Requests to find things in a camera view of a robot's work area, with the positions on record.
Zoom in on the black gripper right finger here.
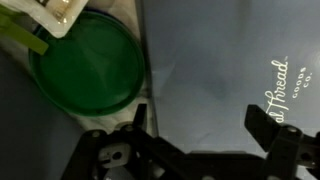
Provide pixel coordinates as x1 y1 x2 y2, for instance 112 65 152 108
244 104 280 152

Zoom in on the blue open box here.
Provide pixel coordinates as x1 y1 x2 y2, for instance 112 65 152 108
0 53 83 180

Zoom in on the blue box lid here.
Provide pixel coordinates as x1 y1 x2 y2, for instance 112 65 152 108
141 0 320 154

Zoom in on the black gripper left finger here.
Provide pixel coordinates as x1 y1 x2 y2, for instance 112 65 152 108
132 104 147 130

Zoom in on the green round plastic lid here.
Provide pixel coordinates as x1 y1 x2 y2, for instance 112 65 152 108
29 10 145 116

